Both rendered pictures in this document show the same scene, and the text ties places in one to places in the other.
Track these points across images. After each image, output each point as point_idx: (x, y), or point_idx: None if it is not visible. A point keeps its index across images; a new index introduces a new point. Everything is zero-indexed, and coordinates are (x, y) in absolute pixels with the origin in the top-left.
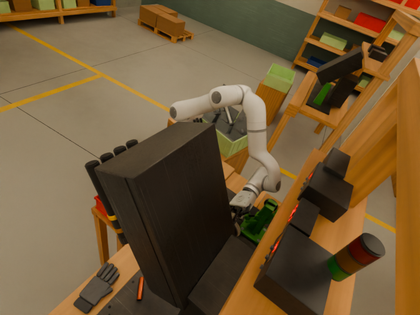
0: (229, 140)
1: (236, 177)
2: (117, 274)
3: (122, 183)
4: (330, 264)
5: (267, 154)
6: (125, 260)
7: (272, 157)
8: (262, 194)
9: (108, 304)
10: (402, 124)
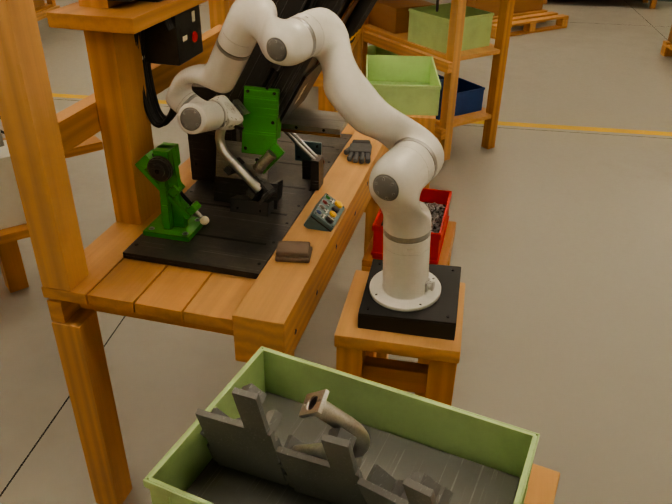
0: (275, 352)
1: (222, 307)
2: (349, 155)
3: None
4: None
5: (202, 66)
6: (351, 169)
7: (191, 69)
8: (147, 295)
9: (340, 150)
10: None
